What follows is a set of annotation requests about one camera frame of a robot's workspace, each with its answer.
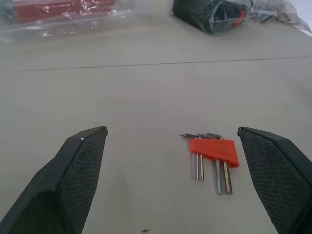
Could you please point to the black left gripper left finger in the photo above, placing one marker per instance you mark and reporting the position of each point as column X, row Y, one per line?
column 73, row 175

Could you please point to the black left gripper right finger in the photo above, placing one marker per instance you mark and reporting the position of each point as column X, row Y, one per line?
column 273, row 175

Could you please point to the hex key set orange holder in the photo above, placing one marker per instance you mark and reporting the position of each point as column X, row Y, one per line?
column 215, row 151

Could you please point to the silver metal pin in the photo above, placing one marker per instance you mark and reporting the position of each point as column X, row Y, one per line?
column 201, row 168
column 193, row 167

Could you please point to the clear bag with red box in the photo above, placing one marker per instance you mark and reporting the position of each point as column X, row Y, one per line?
column 58, row 14

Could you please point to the clear bag with black tool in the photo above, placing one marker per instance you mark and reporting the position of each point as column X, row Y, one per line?
column 219, row 14

